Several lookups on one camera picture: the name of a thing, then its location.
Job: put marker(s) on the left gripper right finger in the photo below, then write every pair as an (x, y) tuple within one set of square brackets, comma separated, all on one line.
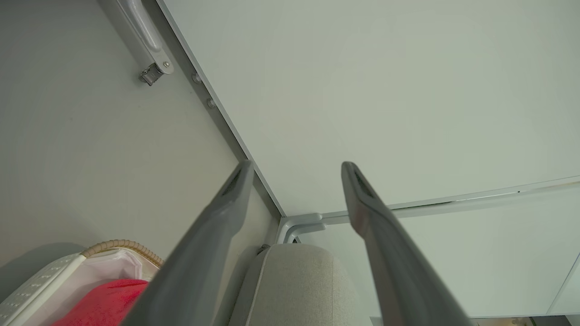
[(398, 271)]

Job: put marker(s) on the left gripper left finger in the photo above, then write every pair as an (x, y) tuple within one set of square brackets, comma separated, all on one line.
[(195, 271)]

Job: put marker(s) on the red white-trimmed garment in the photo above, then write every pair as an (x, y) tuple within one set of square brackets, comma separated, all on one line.
[(104, 303)]

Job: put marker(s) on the grey fabric sofa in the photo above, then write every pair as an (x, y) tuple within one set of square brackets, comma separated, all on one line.
[(294, 290)]

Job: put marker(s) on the white basket liner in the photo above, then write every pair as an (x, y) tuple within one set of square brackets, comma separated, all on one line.
[(106, 267)]

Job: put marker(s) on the short grey partition foot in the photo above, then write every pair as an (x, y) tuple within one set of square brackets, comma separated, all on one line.
[(294, 222)]

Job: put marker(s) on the white basket with brown rim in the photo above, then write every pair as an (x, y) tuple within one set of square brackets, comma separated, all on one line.
[(36, 283)]

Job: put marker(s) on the metal caster wheel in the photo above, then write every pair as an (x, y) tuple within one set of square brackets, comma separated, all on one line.
[(152, 74)]

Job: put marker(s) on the long grey partition foot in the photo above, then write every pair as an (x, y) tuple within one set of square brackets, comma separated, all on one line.
[(145, 38)]

